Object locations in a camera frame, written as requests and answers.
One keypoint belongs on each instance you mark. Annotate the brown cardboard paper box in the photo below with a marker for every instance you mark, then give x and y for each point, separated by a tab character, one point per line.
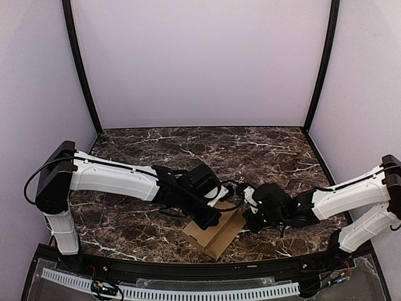
215	240

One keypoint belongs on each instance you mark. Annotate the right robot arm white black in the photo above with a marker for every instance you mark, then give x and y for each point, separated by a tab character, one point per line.
270	205

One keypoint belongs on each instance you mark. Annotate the white slotted cable duct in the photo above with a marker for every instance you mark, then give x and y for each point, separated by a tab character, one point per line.
179	290

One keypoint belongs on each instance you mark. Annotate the black front table rail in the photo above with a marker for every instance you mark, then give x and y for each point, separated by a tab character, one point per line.
299	268

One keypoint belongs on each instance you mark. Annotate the black frame post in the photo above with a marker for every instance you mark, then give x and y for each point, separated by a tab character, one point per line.
325	59
79	65

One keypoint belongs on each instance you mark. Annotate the small green circuit board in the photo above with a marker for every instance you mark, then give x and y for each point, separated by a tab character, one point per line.
103	288

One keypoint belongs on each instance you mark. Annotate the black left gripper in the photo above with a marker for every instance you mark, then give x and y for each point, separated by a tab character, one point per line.
206	217

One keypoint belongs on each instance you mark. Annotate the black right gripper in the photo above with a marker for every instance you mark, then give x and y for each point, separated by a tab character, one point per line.
250	220

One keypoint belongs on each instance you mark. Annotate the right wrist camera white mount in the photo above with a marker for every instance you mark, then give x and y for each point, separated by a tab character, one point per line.
245	192

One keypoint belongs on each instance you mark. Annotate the right small circuit board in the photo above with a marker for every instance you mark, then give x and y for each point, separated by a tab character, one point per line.
338	278

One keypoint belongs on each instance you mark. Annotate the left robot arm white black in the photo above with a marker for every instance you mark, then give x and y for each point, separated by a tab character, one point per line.
194	192

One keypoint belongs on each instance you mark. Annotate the black left frame post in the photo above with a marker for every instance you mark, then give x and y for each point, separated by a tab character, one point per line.
79	65

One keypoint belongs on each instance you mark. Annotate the black right frame post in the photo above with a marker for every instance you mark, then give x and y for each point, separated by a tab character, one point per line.
325	59

